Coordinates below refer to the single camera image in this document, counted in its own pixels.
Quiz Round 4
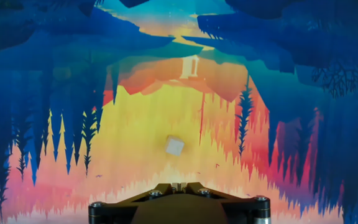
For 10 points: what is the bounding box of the small pale wooden block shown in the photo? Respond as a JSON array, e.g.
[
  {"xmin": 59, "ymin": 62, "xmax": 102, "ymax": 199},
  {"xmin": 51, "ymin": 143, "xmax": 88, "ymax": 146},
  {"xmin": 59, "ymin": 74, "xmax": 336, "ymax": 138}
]
[{"xmin": 165, "ymin": 135, "xmax": 185, "ymax": 157}]

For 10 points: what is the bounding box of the colourful landscape print mat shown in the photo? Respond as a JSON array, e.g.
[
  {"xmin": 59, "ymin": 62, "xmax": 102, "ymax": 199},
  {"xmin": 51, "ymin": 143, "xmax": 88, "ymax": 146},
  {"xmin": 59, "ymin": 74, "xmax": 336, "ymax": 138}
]
[{"xmin": 0, "ymin": 0, "xmax": 358, "ymax": 224}]

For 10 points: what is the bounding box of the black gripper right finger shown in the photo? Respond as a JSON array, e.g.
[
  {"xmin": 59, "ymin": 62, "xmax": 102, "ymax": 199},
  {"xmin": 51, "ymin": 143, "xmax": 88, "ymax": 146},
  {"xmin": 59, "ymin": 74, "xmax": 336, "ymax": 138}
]
[{"xmin": 178, "ymin": 182, "xmax": 272, "ymax": 224}]

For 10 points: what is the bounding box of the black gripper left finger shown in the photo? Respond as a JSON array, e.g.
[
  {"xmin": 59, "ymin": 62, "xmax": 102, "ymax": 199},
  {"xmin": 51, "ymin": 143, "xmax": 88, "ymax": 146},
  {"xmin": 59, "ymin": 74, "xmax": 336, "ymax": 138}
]
[{"xmin": 88, "ymin": 182, "xmax": 180, "ymax": 224}]

